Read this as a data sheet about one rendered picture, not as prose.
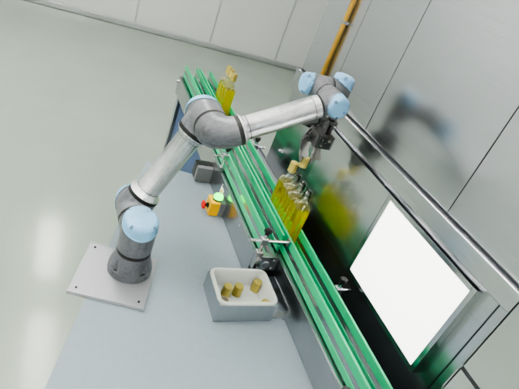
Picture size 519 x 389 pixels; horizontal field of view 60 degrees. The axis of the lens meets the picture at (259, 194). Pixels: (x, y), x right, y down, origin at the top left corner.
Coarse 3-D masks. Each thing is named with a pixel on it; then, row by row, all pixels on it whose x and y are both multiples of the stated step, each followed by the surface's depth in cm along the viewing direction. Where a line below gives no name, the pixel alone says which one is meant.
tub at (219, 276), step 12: (216, 276) 163; (228, 276) 165; (240, 276) 167; (252, 276) 169; (264, 276) 168; (216, 288) 153; (264, 288) 166; (240, 300) 162; (252, 300) 164; (276, 300) 158
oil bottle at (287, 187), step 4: (284, 184) 181; (288, 184) 180; (284, 188) 181; (288, 188) 179; (292, 188) 179; (296, 188) 179; (280, 192) 184; (284, 192) 181; (288, 192) 179; (280, 196) 183; (284, 196) 180; (276, 200) 186; (280, 200) 183; (284, 200) 180; (276, 204) 185; (280, 204) 182; (276, 208) 185; (280, 208) 183
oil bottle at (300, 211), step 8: (296, 200) 173; (296, 208) 171; (304, 208) 170; (288, 216) 176; (296, 216) 171; (304, 216) 173; (288, 224) 175; (296, 224) 174; (288, 232) 175; (296, 232) 176
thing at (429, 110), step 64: (384, 0) 165; (448, 0) 138; (512, 0) 118; (320, 64) 201; (384, 64) 162; (448, 64) 135; (512, 64) 116; (384, 128) 158; (448, 128) 132; (512, 128) 114; (448, 192) 130; (512, 192) 112; (320, 256) 185; (512, 256) 110
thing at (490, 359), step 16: (512, 320) 70; (496, 336) 72; (512, 336) 69; (480, 352) 74; (496, 352) 71; (512, 352) 69; (464, 368) 76; (480, 368) 73; (496, 368) 71; (512, 368) 69; (448, 384) 79; (464, 384) 76; (480, 384) 73; (496, 384) 71; (512, 384) 68
